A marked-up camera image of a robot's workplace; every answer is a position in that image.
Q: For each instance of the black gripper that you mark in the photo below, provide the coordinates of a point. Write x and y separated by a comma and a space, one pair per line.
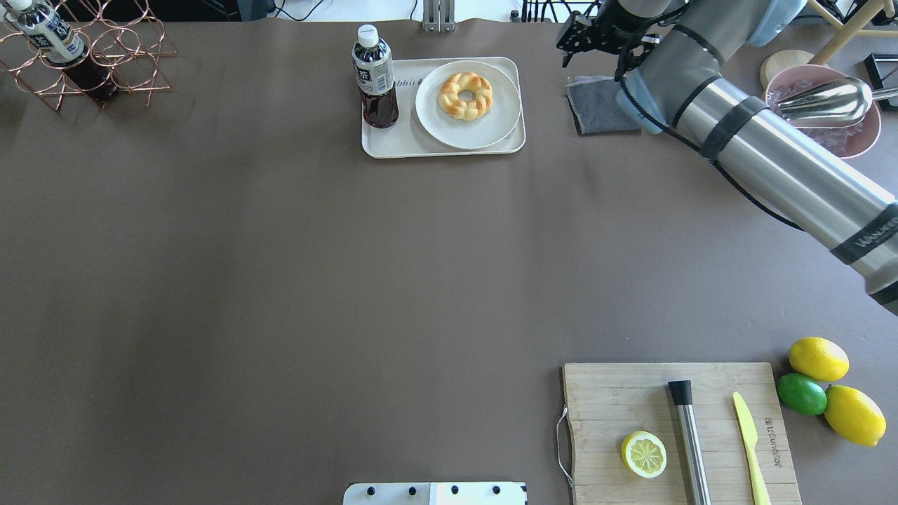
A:
612, 30

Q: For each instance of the white bowl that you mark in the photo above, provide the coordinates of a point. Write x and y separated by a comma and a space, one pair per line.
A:
483, 132

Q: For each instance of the braided glazed donut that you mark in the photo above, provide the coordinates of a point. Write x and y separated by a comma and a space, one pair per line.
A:
466, 96

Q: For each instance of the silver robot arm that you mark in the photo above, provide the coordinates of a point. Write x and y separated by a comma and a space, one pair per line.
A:
669, 74

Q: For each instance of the cream serving tray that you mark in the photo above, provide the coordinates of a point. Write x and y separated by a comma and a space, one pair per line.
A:
407, 137

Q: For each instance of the dark drink bottle on tray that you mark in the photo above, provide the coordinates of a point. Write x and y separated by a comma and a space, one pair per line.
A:
374, 69

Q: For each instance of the grey folded cloth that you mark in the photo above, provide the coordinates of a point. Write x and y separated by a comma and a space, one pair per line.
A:
594, 108

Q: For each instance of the steel scoop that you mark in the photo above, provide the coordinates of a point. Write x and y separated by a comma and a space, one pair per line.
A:
836, 104

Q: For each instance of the pink bowl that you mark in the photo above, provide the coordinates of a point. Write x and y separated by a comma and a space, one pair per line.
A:
846, 142

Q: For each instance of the steel cylinder muddler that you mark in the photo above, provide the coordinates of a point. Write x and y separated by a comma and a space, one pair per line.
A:
681, 396

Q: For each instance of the wooden cutting board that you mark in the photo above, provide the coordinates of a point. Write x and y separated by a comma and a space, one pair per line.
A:
607, 401

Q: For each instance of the yellow lemon far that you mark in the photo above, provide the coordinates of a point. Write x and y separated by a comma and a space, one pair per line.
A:
819, 358

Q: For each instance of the yellow lemon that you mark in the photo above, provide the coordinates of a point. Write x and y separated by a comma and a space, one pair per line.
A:
819, 358
854, 415

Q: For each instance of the green lime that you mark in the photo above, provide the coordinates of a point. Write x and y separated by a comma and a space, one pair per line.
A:
802, 394

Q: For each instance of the yellow plastic knife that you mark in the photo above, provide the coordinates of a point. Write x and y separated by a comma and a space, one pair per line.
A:
750, 437

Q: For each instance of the half lemon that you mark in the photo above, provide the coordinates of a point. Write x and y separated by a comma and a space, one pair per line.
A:
644, 454

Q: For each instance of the yellow lemon near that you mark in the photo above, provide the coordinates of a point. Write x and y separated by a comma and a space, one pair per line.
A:
854, 415

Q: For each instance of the bottle in rack upper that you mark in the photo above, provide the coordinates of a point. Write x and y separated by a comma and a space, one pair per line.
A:
61, 47

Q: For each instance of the aluminium frame post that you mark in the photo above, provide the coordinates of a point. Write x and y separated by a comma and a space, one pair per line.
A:
438, 16

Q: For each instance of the copper wire bottle rack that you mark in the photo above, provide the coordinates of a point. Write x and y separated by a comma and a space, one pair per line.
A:
120, 47

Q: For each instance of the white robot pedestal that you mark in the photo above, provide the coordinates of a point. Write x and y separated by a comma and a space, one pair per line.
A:
458, 492

